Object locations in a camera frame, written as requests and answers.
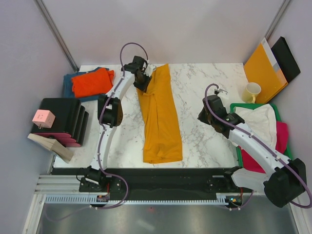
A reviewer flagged yellow t shirt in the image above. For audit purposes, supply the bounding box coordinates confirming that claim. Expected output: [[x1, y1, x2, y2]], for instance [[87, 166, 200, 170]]
[[137, 64, 183, 164]]

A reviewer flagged black organizer box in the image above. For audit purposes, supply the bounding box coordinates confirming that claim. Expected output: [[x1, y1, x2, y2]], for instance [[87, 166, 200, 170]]
[[31, 98, 89, 147]]

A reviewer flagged left metal frame post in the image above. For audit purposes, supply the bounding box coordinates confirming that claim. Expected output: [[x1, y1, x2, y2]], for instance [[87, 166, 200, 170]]
[[34, 0, 79, 72]]

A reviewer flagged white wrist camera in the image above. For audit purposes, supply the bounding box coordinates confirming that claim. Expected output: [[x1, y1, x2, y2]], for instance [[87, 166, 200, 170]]
[[144, 60, 157, 77], [214, 88, 230, 101]]

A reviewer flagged beige book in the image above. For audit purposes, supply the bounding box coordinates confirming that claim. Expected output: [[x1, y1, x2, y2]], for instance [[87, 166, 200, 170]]
[[27, 134, 74, 163]]

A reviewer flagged white t shirt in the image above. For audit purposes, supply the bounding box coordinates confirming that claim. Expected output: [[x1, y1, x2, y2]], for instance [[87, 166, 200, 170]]
[[234, 104, 277, 148]]

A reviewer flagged orange yellow envelope folder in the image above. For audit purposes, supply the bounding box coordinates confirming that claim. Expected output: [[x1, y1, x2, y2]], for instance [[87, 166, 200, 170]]
[[244, 39, 288, 104]]

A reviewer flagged magenta t shirt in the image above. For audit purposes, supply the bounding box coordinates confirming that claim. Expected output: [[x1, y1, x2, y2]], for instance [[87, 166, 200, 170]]
[[238, 121, 289, 174]]

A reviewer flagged black flat box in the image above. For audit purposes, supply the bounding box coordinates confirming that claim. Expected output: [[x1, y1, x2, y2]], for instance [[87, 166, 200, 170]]
[[271, 37, 301, 83]]

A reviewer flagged right metal frame post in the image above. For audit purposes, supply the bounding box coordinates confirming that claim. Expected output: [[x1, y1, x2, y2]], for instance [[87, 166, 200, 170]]
[[264, 0, 292, 41]]

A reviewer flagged green plastic tray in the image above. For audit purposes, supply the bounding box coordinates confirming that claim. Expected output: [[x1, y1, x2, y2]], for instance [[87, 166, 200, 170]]
[[230, 103, 293, 168]]

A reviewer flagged pale yellow mug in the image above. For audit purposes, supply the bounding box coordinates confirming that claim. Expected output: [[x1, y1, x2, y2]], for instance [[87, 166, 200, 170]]
[[241, 82, 261, 103]]

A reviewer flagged pink cube power adapter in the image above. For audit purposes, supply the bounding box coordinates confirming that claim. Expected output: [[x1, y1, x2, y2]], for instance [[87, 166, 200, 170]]
[[32, 109, 56, 129]]

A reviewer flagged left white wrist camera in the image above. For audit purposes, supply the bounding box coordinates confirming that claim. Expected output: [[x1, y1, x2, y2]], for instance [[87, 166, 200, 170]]
[[144, 60, 157, 77]]

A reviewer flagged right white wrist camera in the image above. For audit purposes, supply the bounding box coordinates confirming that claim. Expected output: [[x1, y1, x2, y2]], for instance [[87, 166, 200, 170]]
[[214, 88, 230, 101]]

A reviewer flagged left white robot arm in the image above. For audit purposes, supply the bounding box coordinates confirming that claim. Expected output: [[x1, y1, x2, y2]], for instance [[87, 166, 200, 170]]
[[96, 56, 156, 170]]

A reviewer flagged folded blue t shirt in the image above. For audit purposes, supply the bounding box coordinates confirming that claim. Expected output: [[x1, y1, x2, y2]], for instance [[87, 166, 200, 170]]
[[63, 67, 101, 102]]

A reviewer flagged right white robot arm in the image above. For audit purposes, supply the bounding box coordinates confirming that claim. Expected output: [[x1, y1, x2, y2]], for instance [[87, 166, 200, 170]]
[[198, 95, 312, 208]]

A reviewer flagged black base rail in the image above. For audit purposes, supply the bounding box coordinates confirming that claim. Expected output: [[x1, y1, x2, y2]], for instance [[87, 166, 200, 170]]
[[51, 167, 256, 203]]

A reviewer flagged white slotted cable duct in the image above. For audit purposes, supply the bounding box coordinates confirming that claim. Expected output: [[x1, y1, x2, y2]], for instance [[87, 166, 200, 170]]
[[44, 193, 239, 205]]

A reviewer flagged folded orange t shirt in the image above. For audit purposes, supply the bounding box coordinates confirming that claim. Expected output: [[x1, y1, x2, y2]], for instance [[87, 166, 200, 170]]
[[72, 68, 115, 98]]

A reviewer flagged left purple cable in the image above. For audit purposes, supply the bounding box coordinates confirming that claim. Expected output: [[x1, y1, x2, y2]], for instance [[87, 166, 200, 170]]
[[43, 42, 150, 222]]

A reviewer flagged metal frame post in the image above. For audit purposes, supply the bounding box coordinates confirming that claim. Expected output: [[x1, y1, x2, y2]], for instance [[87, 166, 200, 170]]
[[264, 0, 292, 41], [34, 0, 79, 72]]

